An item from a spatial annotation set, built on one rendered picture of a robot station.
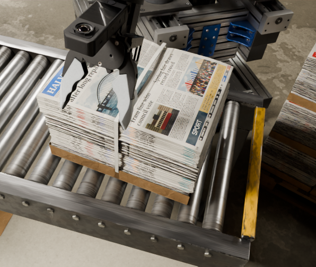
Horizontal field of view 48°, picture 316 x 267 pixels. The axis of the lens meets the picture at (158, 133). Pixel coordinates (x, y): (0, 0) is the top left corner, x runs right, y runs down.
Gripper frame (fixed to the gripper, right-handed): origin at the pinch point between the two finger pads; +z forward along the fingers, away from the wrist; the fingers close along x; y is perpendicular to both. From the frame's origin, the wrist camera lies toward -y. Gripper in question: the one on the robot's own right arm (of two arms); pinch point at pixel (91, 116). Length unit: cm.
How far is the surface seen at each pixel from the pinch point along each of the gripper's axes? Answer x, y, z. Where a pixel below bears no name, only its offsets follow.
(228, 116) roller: -21, 55, 8
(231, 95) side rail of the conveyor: -20, 63, 3
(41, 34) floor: 121, 180, 25
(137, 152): -4.7, 18.2, 11.8
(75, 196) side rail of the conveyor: 7.6, 18.5, 28.7
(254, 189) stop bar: -33, 34, 18
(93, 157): 6.8, 23.1, 19.4
